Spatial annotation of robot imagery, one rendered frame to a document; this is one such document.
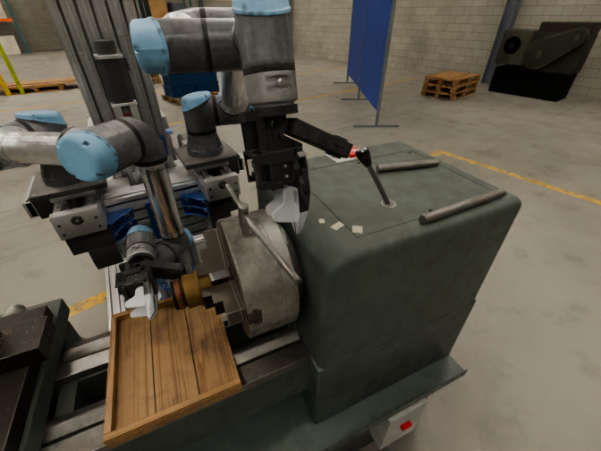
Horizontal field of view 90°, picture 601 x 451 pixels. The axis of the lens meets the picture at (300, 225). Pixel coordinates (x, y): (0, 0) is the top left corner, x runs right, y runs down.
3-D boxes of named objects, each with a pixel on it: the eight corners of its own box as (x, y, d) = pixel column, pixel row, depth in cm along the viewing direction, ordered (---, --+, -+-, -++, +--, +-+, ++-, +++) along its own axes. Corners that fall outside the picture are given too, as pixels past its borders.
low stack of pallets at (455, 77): (444, 88, 805) (448, 70, 780) (476, 93, 753) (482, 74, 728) (419, 95, 738) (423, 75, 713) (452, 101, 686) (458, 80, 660)
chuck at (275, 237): (258, 258, 103) (256, 185, 81) (295, 340, 84) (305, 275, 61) (249, 260, 102) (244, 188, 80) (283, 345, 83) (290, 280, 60)
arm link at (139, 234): (157, 241, 99) (149, 219, 94) (159, 261, 91) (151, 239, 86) (131, 247, 96) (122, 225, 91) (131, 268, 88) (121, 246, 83)
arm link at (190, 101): (186, 124, 126) (178, 90, 118) (218, 122, 129) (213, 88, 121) (185, 133, 117) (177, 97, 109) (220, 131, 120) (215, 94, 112)
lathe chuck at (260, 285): (249, 260, 102) (243, 188, 80) (283, 345, 83) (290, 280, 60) (223, 268, 99) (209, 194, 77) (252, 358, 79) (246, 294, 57)
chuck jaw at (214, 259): (238, 262, 81) (227, 219, 81) (241, 264, 77) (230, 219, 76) (197, 274, 78) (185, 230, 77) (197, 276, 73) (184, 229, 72)
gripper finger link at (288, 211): (272, 240, 52) (265, 188, 48) (303, 231, 54) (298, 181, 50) (278, 246, 49) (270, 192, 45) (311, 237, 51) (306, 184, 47)
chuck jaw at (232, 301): (244, 274, 75) (259, 306, 66) (247, 288, 78) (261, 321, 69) (199, 287, 72) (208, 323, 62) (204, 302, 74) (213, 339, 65)
